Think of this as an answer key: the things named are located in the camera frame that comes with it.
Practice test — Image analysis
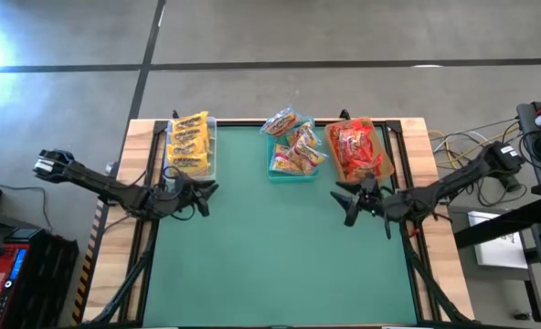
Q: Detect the orange plastic bin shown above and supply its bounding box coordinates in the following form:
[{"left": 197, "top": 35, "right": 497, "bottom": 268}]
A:
[{"left": 324, "top": 115, "right": 396, "bottom": 186}]

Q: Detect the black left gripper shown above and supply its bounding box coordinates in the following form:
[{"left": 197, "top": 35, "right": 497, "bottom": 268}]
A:
[{"left": 155, "top": 178, "right": 220, "bottom": 219}]

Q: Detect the black power adapter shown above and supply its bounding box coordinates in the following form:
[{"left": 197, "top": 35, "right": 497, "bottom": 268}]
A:
[{"left": 496, "top": 164, "right": 522, "bottom": 193}]

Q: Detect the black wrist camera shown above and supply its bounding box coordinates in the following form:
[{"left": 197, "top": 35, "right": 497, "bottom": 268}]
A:
[
  {"left": 342, "top": 203, "right": 361, "bottom": 228},
  {"left": 196, "top": 196, "right": 212, "bottom": 219}
]

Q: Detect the black aluminium table frame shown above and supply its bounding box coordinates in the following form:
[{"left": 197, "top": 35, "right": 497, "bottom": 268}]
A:
[{"left": 80, "top": 109, "right": 482, "bottom": 329}]

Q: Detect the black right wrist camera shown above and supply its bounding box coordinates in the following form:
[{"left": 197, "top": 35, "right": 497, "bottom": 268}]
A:
[{"left": 342, "top": 203, "right": 361, "bottom": 228}]

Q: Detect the black diagonal bar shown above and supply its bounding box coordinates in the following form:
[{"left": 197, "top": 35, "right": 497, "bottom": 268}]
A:
[{"left": 452, "top": 198, "right": 541, "bottom": 250}]

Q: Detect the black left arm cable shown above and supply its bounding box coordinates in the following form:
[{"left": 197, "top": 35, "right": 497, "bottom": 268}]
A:
[{"left": 160, "top": 164, "right": 198, "bottom": 223}]

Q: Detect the white board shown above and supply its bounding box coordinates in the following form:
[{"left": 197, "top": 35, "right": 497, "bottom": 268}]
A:
[{"left": 467, "top": 210, "right": 529, "bottom": 270}]

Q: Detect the teal plastic bin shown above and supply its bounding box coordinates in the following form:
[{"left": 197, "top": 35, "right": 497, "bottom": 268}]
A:
[{"left": 265, "top": 117, "right": 321, "bottom": 184}]

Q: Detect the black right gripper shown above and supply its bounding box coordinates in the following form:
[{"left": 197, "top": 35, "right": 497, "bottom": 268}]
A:
[{"left": 329, "top": 175, "right": 393, "bottom": 217}]

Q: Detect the yellow black hazard strip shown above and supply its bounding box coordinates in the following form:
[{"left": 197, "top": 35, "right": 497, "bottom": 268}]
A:
[{"left": 71, "top": 162, "right": 116, "bottom": 326}]

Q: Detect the thin black floor cable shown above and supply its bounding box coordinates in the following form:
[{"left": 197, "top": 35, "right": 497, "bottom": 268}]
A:
[{"left": 0, "top": 148, "right": 53, "bottom": 232}]

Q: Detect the clear plastic bin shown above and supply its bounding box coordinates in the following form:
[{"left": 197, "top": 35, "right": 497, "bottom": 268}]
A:
[{"left": 161, "top": 116, "right": 218, "bottom": 186}]

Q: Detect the yellow cable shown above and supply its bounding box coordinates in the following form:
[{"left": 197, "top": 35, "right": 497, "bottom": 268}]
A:
[{"left": 428, "top": 130, "right": 521, "bottom": 161}]

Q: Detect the grey cabinet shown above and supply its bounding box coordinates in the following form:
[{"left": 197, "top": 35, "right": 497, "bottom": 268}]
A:
[{"left": 447, "top": 205, "right": 541, "bottom": 329}]

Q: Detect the black side desk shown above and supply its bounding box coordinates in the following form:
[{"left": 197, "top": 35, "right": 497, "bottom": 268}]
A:
[{"left": 515, "top": 93, "right": 541, "bottom": 202}]

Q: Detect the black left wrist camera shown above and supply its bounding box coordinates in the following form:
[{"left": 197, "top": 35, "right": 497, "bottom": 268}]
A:
[{"left": 196, "top": 196, "right": 212, "bottom": 219}]

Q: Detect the black ribbed crate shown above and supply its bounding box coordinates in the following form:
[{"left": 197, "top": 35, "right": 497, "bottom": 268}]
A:
[{"left": 5, "top": 228, "right": 80, "bottom": 329}]

